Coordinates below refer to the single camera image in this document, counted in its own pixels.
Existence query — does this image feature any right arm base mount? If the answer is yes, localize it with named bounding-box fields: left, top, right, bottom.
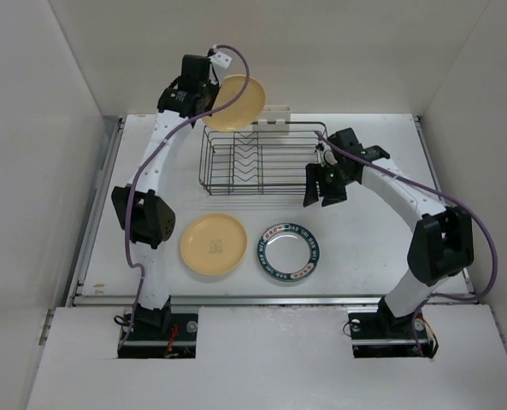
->
left=343, top=298, right=439, bottom=359

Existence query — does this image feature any aluminium table frame rail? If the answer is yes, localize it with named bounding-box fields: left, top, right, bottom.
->
left=43, top=114, right=479, bottom=338

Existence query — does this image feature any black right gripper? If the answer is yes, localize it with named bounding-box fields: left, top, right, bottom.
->
left=303, top=162, right=355, bottom=207

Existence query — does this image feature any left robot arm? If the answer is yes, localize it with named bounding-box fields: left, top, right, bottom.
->
left=110, top=51, right=232, bottom=339

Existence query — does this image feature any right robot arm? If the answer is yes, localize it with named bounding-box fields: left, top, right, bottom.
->
left=303, top=128, right=474, bottom=337

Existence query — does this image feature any green patterned rim plate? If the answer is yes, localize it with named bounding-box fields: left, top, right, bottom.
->
left=256, top=222, right=321, bottom=285

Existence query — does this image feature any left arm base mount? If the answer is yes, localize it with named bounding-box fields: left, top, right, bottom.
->
left=113, top=302, right=199, bottom=360

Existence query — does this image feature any grey wire dish rack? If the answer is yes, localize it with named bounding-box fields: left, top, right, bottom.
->
left=198, top=121, right=328, bottom=196

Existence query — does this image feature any yellow plate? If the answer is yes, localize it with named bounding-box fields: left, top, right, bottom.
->
left=180, top=214, right=248, bottom=277
left=203, top=74, right=265, bottom=132

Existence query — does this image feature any white plastic cutlery holder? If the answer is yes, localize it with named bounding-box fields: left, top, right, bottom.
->
left=252, top=105, right=292, bottom=132

